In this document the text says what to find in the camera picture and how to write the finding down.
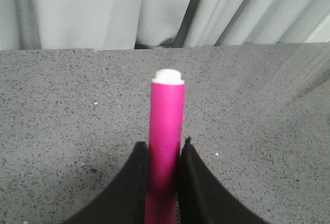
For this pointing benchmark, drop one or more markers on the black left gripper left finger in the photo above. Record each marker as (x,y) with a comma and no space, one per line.
(123,200)

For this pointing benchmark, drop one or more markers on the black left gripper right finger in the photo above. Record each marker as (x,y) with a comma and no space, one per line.
(202,198)

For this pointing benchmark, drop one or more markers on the pink marker pen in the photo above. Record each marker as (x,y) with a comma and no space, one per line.
(166,118)

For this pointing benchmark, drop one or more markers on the grey curtain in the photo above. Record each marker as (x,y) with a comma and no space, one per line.
(128,24)

